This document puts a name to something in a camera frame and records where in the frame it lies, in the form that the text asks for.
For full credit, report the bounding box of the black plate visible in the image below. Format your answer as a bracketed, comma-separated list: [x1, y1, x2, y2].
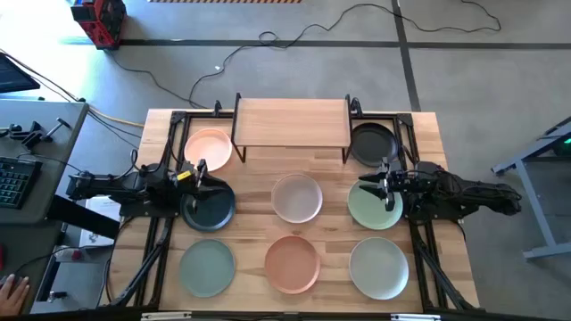
[350, 122, 400, 169]

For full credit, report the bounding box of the black device green light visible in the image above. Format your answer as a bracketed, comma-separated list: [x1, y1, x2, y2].
[552, 136, 571, 157]

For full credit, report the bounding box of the black metal table frame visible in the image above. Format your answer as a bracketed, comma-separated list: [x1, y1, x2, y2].
[100, 95, 481, 321]

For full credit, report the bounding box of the light green plate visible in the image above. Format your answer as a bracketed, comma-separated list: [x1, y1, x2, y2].
[346, 178, 405, 232]

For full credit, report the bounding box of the wooden shelf black metal frame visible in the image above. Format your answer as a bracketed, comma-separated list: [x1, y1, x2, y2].
[230, 92, 353, 165]

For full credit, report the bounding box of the long black floor cable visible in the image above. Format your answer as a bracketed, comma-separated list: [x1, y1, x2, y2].
[186, 0, 503, 111]

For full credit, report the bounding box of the terracotta orange plate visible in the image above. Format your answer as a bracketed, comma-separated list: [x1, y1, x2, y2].
[263, 235, 321, 295]

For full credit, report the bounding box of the dark navy plate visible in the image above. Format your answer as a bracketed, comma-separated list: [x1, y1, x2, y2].
[179, 180, 236, 233]

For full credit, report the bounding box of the black keyboard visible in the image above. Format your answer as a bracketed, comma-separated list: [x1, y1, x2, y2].
[0, 155, 44, 210]

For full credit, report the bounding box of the silver metal bracket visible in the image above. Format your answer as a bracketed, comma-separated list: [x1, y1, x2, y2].
[141, 311, 193, 321]
[391, 313, 443, 321]

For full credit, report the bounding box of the white power strip red switch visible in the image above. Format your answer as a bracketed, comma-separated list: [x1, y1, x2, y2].
[53, 244, 111, 264]

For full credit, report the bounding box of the pale grey plate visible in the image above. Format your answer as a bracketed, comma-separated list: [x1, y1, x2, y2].
[348, 236, 410, 301]

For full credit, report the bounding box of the white box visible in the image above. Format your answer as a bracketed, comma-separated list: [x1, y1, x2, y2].
[78, 195, 124, 249]

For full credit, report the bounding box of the grey desk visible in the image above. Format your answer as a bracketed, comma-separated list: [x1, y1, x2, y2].
[0, 98, 90, 224]

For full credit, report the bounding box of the peach plate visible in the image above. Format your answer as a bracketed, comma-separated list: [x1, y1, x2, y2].
[183, 128, 234, 173]

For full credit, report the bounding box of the red black equipment case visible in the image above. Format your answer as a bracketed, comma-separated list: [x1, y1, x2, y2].
[70, 0, 128, 51]

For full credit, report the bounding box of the black desk cable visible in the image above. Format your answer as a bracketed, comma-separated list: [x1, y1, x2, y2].
[87, 109, 144, 151]

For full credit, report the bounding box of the blue grey table frame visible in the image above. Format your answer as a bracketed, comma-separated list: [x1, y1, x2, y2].
[490, 115, 571, 260]

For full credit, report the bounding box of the person's hand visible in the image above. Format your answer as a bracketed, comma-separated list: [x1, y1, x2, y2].
[0, 274, 31, 317]

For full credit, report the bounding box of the yellow cable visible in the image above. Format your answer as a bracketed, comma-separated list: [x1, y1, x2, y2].
[87, 104, 146, 129]

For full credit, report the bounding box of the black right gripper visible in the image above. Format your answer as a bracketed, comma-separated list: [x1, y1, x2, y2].
[358, 158, 414, 213]

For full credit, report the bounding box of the black flat bar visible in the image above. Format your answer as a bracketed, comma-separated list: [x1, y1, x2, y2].
[46, 193, 121, 240]

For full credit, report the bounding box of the sage teal plate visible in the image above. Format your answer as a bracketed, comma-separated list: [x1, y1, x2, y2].
[178, 238, 236, 299]

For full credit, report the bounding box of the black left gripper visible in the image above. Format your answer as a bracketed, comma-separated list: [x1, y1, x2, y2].
[176, 158, 234, 215]

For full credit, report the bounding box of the black computer monitor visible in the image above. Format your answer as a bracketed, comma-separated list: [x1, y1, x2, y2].
[0, 52, 41, 95]

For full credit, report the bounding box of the black desk clamp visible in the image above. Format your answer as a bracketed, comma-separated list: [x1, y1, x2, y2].
[0, 116, 72, 151]

